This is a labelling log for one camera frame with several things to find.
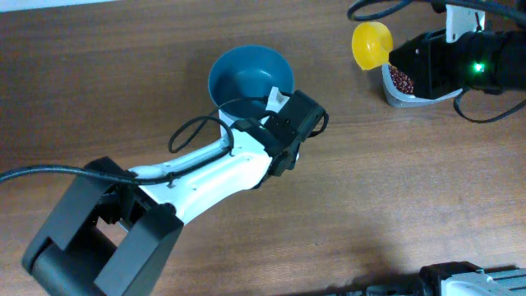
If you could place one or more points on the red adzuki beans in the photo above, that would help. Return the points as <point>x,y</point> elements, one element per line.
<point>401,81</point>

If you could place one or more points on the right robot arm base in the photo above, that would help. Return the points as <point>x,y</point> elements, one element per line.
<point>454,278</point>

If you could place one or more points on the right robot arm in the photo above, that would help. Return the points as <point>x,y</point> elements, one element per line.
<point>489,61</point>

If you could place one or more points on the white digital kitchen scale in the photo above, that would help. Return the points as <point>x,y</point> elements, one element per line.
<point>228,119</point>

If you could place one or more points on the clear plastic container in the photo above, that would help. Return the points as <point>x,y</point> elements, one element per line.
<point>398,99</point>

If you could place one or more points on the blue plastic bowl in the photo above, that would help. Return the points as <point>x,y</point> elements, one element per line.
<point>248,71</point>

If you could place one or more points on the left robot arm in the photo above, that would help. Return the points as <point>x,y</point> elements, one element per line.
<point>112,231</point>

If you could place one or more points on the yellow plastic measuring scoop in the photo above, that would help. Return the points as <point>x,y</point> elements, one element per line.
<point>371,45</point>

